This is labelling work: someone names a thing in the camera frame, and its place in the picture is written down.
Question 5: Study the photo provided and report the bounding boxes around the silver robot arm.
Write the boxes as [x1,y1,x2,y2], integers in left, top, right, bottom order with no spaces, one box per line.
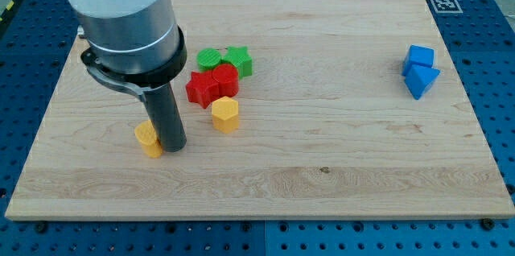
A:
[69,0,186,85]

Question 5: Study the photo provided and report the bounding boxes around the fiducial marker tag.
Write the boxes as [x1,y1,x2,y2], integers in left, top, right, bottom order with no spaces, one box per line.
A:
[429,0,463,14]

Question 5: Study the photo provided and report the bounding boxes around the yellow hexagon block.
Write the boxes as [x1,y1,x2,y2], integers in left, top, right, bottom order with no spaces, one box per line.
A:
[212,97,239,134]

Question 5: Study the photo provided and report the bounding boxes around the blue cube block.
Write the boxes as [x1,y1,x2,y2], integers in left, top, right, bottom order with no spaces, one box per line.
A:
[402,44,435,76]

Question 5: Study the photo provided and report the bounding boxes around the wooden board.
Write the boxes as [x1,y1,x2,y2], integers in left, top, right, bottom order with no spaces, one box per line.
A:
[6,0,514,221]

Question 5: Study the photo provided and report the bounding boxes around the green cylinder block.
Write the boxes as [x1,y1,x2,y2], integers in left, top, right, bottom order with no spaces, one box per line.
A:
[196,48,221,72]

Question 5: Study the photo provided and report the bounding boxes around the red cylinder block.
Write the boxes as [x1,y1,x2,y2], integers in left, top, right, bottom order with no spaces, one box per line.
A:
[212,64,239,97]

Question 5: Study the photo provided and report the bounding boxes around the red star block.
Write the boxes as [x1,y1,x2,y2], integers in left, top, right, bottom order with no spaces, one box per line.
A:
[185,70,220,109]

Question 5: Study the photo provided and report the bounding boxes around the yellow heart block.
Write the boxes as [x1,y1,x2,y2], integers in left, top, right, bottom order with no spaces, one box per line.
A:
[134,120,163,159]

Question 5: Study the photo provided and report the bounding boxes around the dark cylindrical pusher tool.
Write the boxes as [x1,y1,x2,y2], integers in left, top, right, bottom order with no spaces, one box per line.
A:
[142,83,187,152]

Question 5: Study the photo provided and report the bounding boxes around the blue triangle block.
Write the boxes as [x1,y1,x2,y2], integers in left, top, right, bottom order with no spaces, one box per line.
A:
[405,64,440,100]

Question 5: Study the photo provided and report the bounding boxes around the green star block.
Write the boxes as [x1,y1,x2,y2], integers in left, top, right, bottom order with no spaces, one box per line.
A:
[221,46,253,79]

